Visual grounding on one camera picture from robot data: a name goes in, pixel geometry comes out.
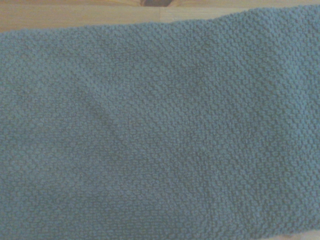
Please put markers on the teal terry cloth towel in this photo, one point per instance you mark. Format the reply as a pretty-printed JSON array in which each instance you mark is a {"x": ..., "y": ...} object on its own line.
[{"x": 160, "y": 130}]

